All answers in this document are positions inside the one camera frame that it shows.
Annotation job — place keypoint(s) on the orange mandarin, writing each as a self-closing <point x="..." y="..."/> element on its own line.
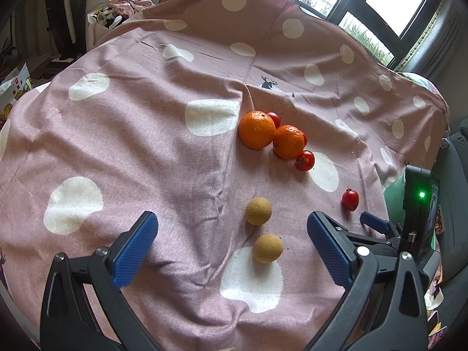
<point x="257" y="129"/>
<point x="289" y="142"/>

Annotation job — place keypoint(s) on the printed paper bag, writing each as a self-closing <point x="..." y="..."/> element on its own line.
<point x="14" y="87"/>

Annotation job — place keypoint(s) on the pink polka-dot blanket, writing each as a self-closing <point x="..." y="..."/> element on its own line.
<point x="146" y="117"/>

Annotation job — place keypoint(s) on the small red cherry tomato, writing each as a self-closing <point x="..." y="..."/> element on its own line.
<point x="305" y="139"/>
<point x="275" y="119"/>
<point x="305" y="160"/>

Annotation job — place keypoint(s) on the tan longan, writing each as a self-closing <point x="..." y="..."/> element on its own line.
<point x="268" y="248"/>
<point x="258" y="210"/>

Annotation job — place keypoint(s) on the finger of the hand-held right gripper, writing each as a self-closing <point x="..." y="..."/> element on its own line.
<point x="374" y="221"/>
<point x="382" y="244"/>

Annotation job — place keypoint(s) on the window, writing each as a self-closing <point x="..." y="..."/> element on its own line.
<point x="395" y="3"/>

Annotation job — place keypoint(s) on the large red tomato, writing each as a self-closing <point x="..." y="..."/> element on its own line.
<point x="350" y="199"/>

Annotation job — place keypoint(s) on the patterned white bag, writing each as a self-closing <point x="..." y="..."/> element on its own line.
<point x="106" y="16"/>

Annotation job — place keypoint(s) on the green plastic basin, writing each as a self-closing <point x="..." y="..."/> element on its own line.
<point x="394" y="199"/>

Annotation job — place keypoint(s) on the grey curtain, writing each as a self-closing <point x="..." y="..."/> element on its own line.
<point x="438" y="40"/>

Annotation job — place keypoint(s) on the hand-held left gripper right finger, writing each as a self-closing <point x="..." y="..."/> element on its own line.
<point x="329" y="248"/>

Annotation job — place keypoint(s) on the grey chair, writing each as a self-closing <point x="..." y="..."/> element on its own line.
<point x="457" y="208"/>

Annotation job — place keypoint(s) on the crumpled pink cloth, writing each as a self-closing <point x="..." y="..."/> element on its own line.
<point x="128" y="2"/>

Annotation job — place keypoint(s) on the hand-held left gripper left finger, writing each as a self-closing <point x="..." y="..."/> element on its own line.
<point x="135" y="252"/>

